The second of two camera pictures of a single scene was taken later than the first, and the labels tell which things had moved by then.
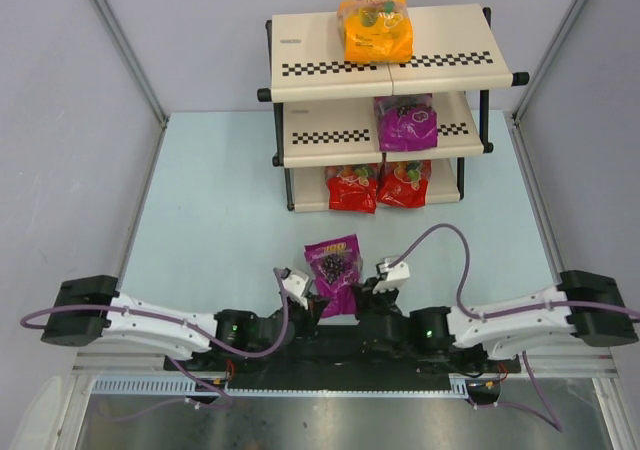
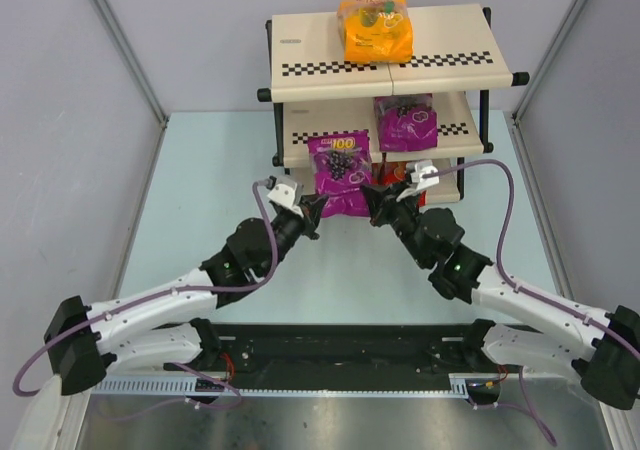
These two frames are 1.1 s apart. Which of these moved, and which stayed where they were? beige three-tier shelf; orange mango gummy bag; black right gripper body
Moved: black right gripper body
Stayed: beige three-tier shelf; orange mango gummy bag
